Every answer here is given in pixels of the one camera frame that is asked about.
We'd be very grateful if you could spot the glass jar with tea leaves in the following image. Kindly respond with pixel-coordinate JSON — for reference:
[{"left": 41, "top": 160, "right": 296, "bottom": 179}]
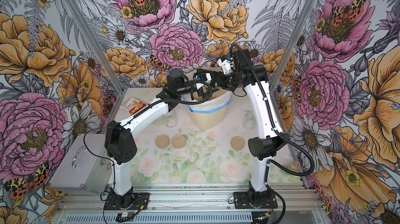
[{"left": 243, "top": 111, "right": 256, "bottom": 130}]

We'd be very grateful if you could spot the glass tea jar beige lid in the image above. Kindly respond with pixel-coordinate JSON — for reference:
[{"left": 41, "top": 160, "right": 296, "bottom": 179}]
[{"left": 194, "top": 80, "right": 213, "bottom": 93}]

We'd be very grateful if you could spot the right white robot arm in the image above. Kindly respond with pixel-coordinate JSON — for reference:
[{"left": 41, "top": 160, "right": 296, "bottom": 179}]
[{"left": 216, "top": 44, "right": 316, "bottom": 208}]

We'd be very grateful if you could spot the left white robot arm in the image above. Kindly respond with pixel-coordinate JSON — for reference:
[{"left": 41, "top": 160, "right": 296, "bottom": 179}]
[{"left": 104, "top": 68, "right": 215, "bottom": 211}]

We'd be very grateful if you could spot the beige trash bin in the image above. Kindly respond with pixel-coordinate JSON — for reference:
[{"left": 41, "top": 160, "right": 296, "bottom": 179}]
[{"left": 188, "top": 106, "right": 227, "bottom": 130}]

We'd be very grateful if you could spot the red white bandage box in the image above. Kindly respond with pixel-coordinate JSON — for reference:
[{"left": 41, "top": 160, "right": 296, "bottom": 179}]
[{"left": 120, "top": 97, "right": 146, "bottom": 115}]

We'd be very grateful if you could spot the small glass spice bottle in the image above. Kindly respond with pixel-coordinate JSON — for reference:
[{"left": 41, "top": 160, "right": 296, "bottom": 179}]
[{"left": 291, "top": 161, "right": 301, "bottom": 172}]

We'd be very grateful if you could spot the silver metal case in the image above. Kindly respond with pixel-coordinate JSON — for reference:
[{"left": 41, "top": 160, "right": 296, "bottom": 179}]
[{"left": 50, "top": 133, "right": 113, "bottom": 195}]

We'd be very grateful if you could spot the aluminium corner post left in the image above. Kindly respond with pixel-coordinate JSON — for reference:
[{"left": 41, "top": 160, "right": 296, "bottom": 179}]
[{"left": 62, "top": 0, "right": 124, "bottom": 96}]

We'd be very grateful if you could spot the aluminium corner post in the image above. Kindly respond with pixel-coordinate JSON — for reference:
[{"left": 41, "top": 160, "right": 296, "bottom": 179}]
[
  {"left": 62, "top": 0, "right": 124, "bottom": 96},
  {"left": 269, "top": 0, "right": 318, "bottom": 93}
]

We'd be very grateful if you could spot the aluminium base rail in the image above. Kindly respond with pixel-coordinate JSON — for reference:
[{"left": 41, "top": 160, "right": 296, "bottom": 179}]
[{"left": 54, "top": 183, "right": 329, "bottom": 224}]

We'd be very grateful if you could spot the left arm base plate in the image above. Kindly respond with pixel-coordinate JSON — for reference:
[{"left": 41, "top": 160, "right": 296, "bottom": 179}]
[{"left": 104, "top": 191, "right": 150, "bottom": 210}]

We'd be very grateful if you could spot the aluminium corner post right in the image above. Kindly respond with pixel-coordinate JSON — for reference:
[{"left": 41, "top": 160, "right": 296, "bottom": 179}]
[{"left": 269, "top": 0, "right": 318, "bottom": 93}]

